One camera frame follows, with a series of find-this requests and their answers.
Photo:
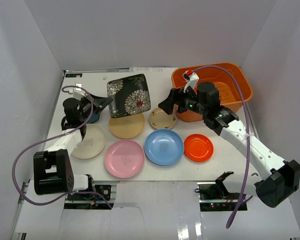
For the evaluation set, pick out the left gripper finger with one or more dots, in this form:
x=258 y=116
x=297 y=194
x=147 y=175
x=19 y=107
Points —
x=98 y=110
x=101 y=102

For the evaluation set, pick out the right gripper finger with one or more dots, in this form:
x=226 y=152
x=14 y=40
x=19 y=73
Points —
x=167 y=105
x=181 y=108

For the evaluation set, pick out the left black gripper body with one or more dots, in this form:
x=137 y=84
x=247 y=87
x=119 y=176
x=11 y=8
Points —
x=90 y=105

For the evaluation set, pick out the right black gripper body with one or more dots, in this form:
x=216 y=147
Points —
x=185 y=97

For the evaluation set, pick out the teal square plate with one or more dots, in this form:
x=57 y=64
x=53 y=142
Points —
x=94 y=118

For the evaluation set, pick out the black floral square plate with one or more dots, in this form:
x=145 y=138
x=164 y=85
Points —
x=130 y=96

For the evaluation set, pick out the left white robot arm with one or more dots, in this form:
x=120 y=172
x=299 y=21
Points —
x=52 y=168

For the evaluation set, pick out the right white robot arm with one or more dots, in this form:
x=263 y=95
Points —
x=280 y=178

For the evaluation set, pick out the orange plastic bin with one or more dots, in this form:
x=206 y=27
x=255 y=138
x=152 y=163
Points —
x=228 y=92

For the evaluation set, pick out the small beige patterned plate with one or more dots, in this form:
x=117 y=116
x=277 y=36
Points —
x=158 y=119

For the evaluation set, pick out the cream round plate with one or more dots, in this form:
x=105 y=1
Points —
x=92 y=144

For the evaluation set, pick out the yellow round plate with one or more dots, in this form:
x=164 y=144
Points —
x=127 y=127

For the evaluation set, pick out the black label sticker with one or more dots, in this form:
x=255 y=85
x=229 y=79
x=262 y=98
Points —
x=73 y=75

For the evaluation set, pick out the blue round plate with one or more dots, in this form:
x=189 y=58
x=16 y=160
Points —
x=164 y=147

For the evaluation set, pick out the small orange round plate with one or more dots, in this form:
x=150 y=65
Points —
x=198 y=148

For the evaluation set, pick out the white paper sheet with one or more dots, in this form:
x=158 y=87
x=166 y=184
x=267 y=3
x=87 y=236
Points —
x=152 y=69

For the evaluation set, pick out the pink round plate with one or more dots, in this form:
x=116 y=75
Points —
x=124 y=159

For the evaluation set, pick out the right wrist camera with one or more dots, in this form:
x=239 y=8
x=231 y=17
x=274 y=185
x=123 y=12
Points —
x=191 y=79

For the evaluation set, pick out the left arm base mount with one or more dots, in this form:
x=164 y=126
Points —
x=94 y=192

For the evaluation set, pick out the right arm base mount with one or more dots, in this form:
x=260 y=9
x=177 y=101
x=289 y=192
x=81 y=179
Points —
x=214 y=197

